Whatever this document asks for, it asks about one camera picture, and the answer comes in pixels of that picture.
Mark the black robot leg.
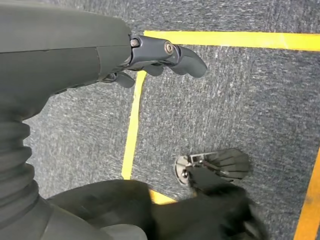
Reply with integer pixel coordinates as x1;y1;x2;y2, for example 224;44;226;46
47;179;268;240

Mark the black metal robot foot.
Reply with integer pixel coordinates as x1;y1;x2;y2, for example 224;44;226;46
174;148;251;195

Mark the yellow floor tape square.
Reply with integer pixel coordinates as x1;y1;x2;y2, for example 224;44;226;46
121;30;320;240

